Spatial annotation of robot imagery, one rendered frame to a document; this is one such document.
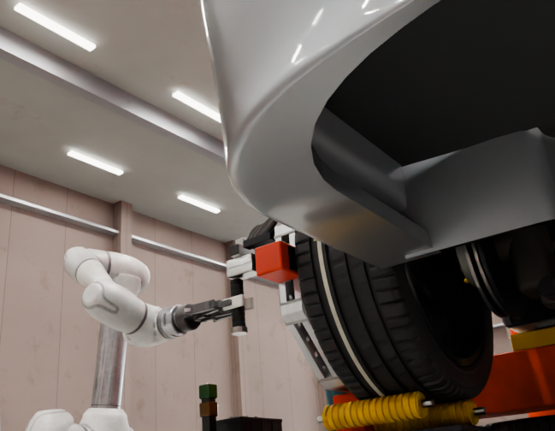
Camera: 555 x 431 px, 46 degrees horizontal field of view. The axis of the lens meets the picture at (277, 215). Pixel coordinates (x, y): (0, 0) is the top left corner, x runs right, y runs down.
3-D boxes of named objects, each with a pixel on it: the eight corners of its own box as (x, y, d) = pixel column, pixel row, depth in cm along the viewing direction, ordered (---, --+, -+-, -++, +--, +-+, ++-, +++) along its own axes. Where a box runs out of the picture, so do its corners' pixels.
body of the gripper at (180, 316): (192, 334, 189) (217, 327, 184) (172, 330, 182) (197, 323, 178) (192, 309, 192) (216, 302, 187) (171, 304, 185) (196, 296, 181)
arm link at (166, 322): (156, 336, 185) (172, 333, 182) (156, 304, 188) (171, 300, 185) (179, 340, 192) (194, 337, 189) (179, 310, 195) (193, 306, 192)
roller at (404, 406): (429, 416, 140) (425, 387, 142) (313, 432, 155) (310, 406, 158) (440, 416, 145) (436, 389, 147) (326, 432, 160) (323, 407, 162)
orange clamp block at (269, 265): (304, 276, 154) (282, 268, 147) (277, 284, 158) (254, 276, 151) (302, 248, 157) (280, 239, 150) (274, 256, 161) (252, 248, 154)
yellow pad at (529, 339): (563, 343, 184) (558, 325, 186) (512, 351, 191) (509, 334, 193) (575, 349, 195) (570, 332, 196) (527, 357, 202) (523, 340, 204)
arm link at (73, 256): (81, 251, 225) (116, 259, 234) (62, 235, 239) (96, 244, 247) (68, 286, 226) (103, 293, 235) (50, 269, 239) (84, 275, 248)
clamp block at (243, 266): (252, 270, 174) (251, 250, 176) (226, 278, 178) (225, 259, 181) (263, 274, 178) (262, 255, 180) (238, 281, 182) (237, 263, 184)
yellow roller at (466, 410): (483, 423, 145) (478, 396, 147) (365, 438, 160) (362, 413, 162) (492, 424, 149) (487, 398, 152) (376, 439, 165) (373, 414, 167)
